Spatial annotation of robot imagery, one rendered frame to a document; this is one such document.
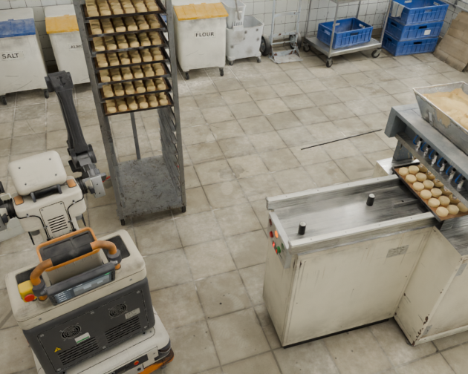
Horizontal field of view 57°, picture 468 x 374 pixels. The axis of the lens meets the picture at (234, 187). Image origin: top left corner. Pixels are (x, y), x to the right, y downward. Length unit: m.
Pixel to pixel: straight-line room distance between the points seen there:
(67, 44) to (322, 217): 3.40
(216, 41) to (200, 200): 2.18
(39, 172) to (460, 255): 1.85
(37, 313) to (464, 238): 1.85
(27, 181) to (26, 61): 2.97
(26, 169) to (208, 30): 3.29
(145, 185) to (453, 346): 2.28
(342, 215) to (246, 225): 1.20
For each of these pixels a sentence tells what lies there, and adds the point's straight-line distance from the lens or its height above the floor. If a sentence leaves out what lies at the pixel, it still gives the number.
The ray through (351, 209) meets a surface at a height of 0.84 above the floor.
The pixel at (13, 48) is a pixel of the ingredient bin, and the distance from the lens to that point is 4.81.
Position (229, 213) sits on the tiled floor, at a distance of 3.26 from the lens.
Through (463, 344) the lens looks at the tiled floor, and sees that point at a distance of 2.93.
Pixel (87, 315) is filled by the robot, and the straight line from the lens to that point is 2.02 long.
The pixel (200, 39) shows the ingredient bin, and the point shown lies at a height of 0.47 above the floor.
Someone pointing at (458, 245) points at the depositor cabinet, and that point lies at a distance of 2.17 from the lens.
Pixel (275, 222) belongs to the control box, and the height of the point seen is 0.84.
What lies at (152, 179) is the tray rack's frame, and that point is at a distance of 3.38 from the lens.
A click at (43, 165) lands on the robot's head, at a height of 1.13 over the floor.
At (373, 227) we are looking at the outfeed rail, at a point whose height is 0.90.
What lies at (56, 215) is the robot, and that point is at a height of 0.93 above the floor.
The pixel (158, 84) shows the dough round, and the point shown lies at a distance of 2.67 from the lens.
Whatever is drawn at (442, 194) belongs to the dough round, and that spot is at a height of 0.90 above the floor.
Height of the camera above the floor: 2.26
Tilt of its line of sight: 40 degrees down
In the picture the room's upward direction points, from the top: 1 degrees clockwise
